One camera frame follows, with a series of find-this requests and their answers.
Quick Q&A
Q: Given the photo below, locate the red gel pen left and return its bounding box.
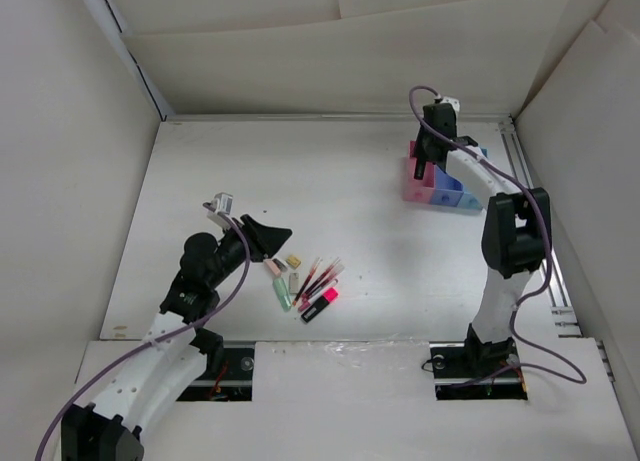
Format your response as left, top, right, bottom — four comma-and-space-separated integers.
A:
293, 257, 322, 306

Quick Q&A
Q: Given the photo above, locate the pink eraser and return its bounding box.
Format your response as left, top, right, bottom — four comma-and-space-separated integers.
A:
264, 259, 282, 277

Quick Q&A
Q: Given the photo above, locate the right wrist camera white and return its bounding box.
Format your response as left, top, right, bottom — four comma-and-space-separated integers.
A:
435, 95, 461, 113

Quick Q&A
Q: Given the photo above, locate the red gel pen middle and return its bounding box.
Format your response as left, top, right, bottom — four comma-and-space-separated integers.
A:
298, 258, 342, 302

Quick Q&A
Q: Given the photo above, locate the green eraser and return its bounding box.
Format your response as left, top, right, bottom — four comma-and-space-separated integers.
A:
272, 276, 292, 312

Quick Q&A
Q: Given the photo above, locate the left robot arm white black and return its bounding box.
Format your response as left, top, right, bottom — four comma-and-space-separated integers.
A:
60, 214, 293, 460

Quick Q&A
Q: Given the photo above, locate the grey eraser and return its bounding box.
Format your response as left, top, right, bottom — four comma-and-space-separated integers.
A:
288, 272, 300, 295

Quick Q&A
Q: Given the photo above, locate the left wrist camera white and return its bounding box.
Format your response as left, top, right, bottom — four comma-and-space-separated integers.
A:
203, 192, 233, 230

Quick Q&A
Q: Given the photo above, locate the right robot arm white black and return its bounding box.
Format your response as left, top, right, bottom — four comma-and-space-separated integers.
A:
413, 99, 551, 377

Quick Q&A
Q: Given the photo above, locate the tan eraser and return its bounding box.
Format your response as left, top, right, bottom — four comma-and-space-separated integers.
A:
286, 255, 302, 269

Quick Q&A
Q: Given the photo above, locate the white marker pink cap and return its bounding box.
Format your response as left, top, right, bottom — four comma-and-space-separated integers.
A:
298, 278, 339, 313

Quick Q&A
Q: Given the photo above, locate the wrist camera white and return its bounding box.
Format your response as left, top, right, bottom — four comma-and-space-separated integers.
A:
203, 192, 233, 230
435, 95, 461, 113

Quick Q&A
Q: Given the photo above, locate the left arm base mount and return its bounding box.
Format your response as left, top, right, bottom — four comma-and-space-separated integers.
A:
177, 329, 255, 402

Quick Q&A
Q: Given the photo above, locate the light blue container box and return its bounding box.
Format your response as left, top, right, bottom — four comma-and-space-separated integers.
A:
457, 145, 489, 212

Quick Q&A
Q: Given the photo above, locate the red gel pen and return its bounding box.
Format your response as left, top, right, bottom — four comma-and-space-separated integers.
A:
298, 258, 342, 302
293, 257, 322, 306

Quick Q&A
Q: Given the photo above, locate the pink highlighter black body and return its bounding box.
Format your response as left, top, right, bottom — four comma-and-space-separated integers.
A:
301, 288, 339, 323

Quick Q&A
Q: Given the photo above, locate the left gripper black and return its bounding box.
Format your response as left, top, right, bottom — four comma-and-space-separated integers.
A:
207, 215, 290, 289

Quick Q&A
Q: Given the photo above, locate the pink container box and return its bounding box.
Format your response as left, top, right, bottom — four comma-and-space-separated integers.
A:
403, 140, 435, 204

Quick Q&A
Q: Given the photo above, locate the dark blue container box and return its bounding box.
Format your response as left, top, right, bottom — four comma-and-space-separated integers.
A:
431, 167, 463, 207

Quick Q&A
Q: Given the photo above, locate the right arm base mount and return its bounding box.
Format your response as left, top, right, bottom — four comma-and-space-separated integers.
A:
421, 328, 528, 401

